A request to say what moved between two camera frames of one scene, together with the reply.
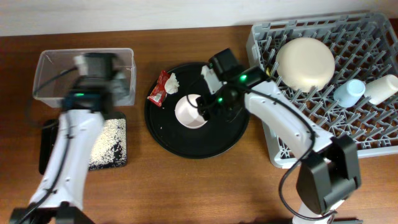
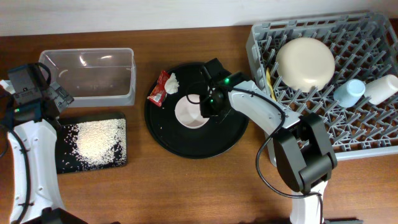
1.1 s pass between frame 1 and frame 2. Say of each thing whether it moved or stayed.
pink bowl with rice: stayed
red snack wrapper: stayed
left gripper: moved
